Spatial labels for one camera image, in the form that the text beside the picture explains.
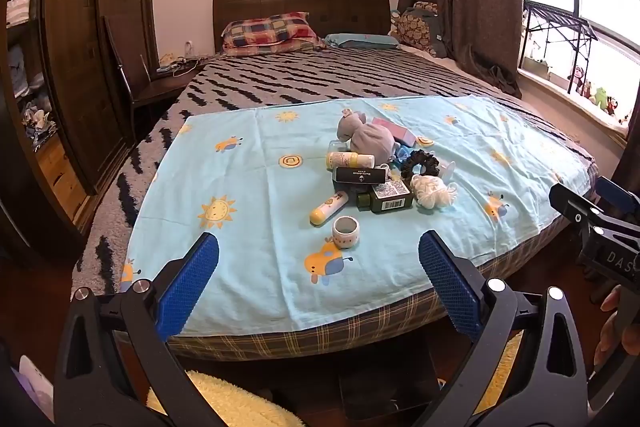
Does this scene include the yellow fuzzy slipper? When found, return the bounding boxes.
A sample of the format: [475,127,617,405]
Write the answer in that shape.
[492,331,524,404]
[146,369,307,427]

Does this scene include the dark wooden chair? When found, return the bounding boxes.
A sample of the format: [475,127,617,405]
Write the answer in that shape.
[102,15,203,144]

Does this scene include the plaid pillow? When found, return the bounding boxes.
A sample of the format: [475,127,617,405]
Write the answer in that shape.
[221,12,327,56]

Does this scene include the light blue printed cloth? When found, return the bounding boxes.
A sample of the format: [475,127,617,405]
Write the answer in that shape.
[121,96,596,338]

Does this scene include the blue pillow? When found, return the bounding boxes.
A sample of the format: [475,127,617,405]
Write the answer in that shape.
[325,33,401,50]

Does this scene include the yellow white tube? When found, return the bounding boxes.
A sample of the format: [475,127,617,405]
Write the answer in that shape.
[309,190,350,227]

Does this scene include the grey plush toy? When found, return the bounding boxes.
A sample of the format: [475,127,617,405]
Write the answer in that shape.
[336,108,397,164]

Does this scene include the cream bottle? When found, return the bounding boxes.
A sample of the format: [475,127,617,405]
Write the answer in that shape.
[326,151,376,170]

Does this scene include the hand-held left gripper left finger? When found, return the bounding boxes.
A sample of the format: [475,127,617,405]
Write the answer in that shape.
[53,232,236,427]

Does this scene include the grey zigzag blanket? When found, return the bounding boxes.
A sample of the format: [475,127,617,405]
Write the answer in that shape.
[70,51,598,298]

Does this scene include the folded clothes in wardrobe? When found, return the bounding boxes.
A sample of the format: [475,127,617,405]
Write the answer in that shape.
[4,0,57,150]

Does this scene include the dark green bottle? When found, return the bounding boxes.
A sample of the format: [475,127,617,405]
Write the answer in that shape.
[355,180,414,213]

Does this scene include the white bath pouf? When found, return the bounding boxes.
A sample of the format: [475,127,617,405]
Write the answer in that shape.
[409,174,459,212]

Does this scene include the white cables on nightstand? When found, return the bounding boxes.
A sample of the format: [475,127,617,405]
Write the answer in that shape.
[156,52,202,76]

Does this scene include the person's right hand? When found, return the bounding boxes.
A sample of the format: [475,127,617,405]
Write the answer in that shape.
[594,286,624,368]

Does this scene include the pink box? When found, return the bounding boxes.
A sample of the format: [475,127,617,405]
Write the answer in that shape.
[370,117,417,147]

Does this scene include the brown patterned cushion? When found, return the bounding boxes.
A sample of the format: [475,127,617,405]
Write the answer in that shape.
[390,2,448,58]

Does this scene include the black scrunchie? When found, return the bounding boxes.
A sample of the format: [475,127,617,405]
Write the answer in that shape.
[400,150,440,180]

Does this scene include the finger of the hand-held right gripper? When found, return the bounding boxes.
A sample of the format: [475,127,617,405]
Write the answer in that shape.
[596,177,640,220]
[549,183,609,233]

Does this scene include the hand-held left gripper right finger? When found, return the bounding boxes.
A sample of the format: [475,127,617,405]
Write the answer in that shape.
[415,230,590,427]

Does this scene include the dark wooden headboard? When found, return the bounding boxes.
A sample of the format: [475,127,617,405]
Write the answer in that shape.
[212,0,391,54]

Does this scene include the dark wooden wardrobe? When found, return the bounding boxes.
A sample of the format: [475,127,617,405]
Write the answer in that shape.
[0,0,162,258]

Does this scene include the black metal rack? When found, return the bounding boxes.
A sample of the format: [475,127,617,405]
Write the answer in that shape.
[520,0,599,96]

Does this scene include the small white cup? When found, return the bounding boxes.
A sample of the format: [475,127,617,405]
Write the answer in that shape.
[332,215,361,250]

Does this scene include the black box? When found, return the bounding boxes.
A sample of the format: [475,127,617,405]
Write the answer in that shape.
[332,166,389,187]

